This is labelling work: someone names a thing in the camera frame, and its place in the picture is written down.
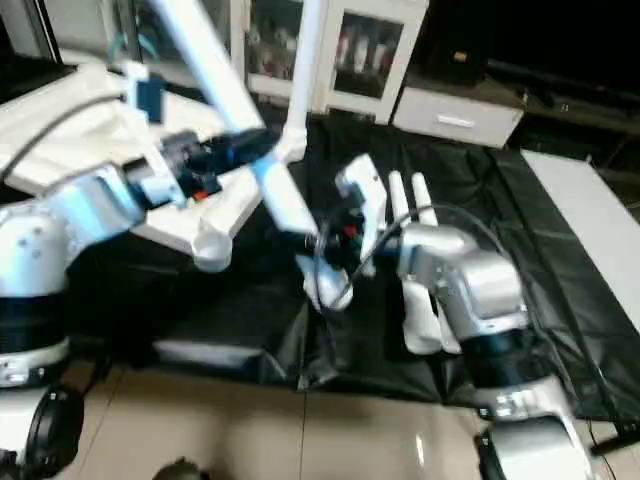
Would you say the white plastic table top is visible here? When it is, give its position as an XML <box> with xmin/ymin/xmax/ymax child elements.
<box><xmin>0</xmin><ymin>65</ymin><xmax>306</xmax><ymax>273</ymax></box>

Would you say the white plastic table leg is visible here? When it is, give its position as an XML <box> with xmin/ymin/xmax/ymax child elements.
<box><xmin>278</xmin><ymin>0</ymin><xmax>326</xmax><ymax>163</ymax></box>
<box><xmin>388</xmin><ymin>172</ymin><xmax>446</xmax><ymax>356</ymax></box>
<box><xmin>412</xmin><ymin>175</ymin><xmax>463</xmax><ymax>353</ymax></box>
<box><xmin>150</xmin><ymin>0</ymin><xmax>356</xmax><ymax>311</ymax></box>

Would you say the teal floor stand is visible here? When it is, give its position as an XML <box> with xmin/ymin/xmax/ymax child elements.
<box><xmin>105</xmin><ymin>35</ymin><xmax>161</xmax><ymax>63</ymax></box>

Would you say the white glass door cabinet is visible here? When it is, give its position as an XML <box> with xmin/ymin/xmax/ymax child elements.
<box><xmin>240</xmin><ymin>0</ymin><xmax>431</xmax><ymax>113</ymax></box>

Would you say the white drawer unit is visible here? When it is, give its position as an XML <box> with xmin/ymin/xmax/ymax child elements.
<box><xmin>392</xmin><ymin>85</ymin><xmax>526</xmax><ymax>149</ymax></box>

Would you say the black box device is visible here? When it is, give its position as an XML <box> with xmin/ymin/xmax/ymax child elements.
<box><xmin>420</xmin><ymin>20</ymin><xmax>491</xmax><ymax>86</ymax></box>

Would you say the black plastic mat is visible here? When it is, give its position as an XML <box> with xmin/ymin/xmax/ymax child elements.
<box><xmin>0</xmin><ymin>60</ymin><xmax>640</xmax><ymax>421</ymax></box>

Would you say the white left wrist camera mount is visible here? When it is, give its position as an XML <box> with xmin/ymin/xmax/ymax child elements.
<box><xmin>125</xmin><ymin>62</ymin><xmax>191</xmax><ymax>206</ymax></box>

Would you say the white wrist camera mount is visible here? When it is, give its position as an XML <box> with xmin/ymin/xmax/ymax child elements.
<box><xmin>335</xmin><ymin>153</ymin><xmax>391</xmax><ymax>261</ymax></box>
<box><xmin>125</xmin><ymin>62</ymin><xmax>191</xmax><ymax>206</ymax></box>

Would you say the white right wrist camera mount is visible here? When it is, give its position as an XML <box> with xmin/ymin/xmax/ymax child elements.
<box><xmin>335</xmin><ymin>153</ymin><xmax>391</xmax><ymax>261</ymax></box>

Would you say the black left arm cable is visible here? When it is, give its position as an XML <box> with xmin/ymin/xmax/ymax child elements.
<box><xmin>0</xmin><ymin>95</ymin><xmax>131</xmax><ymax>186</ymax></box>

